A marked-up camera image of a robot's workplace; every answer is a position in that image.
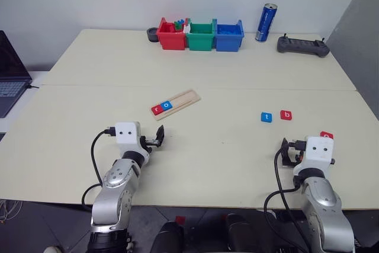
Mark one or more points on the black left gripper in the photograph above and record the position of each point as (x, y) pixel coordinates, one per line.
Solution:
(149, 143)

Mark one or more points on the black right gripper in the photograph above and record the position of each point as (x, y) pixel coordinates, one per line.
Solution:
(298, 150)

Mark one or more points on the red letter tile b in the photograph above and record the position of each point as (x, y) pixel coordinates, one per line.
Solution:
(286, 115)

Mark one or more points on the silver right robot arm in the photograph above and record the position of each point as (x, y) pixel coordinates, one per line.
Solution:
(322, 205)

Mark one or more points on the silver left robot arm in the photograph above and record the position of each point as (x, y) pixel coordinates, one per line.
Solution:
(112, 193)

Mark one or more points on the red letter tile r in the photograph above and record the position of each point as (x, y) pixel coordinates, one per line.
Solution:
(157, 110)

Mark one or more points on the blue letter tile o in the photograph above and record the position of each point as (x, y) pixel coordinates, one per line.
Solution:
(166, 105)

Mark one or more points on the blue letter tile t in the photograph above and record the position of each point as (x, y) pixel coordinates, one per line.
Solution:
(266, 117)

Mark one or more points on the wooden letter tray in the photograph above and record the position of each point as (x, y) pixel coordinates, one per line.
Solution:
(185, 99)

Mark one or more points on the red floor marker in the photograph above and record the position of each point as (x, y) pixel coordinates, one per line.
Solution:
(180, 219)

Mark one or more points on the dark rounded shape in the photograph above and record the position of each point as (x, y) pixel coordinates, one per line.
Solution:
(248, 235)
(168, 238)

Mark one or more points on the red plastic bin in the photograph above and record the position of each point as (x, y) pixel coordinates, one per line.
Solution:
(171, 41)

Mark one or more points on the black round holder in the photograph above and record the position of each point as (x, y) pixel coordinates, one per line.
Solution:
(152, 36)

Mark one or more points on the green plastic bin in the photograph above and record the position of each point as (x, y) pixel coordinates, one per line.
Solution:
(201, 42)

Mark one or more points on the white toy brick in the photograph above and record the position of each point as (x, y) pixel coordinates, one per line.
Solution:
(186, 28)

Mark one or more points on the grey handheld controller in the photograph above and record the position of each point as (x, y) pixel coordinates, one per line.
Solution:
(302, 46)

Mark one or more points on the green toy brick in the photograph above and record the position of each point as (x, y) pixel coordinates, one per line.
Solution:
(178, 25)

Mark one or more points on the blue plastic bin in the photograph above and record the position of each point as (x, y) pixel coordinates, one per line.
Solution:
(228, 42)

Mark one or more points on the blue drink can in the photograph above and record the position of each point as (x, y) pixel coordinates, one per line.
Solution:
(265, 23)

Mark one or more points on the black laptop plug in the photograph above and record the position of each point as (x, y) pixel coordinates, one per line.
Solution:
(33, 86)

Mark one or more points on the white shoe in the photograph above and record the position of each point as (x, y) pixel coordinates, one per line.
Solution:
(52, 249)

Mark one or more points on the dark laptop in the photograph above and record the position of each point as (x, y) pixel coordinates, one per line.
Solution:
(10, 69)

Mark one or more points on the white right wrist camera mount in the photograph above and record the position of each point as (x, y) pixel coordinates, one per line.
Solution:
(318, 152)

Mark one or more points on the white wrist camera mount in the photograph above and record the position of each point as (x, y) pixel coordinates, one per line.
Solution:
(318, 152)
(127, 134)

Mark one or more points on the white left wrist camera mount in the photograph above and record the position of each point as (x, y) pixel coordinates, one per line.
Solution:
(127, 134)

